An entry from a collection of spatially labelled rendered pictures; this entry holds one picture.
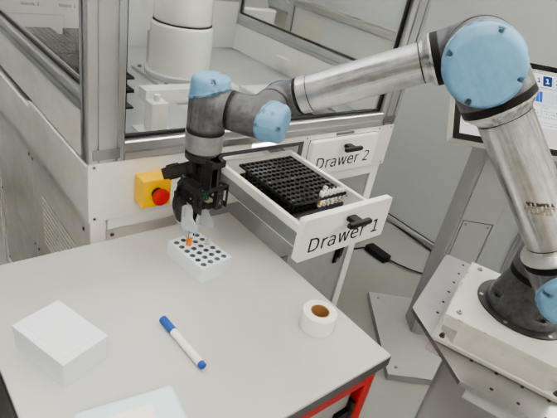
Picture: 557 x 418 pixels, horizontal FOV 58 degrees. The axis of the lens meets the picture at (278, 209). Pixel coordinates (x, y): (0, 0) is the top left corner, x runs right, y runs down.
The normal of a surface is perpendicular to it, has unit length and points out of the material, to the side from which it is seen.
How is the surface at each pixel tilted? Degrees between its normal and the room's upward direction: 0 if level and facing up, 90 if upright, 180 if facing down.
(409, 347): 3
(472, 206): 90
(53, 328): 0
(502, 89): 84
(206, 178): 90
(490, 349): 90
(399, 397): 0
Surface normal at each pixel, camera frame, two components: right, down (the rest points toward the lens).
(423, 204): -0.78, 0.18
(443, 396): -0.52, 0.34
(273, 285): 0.18, -0.85
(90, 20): 0.62, 0.48
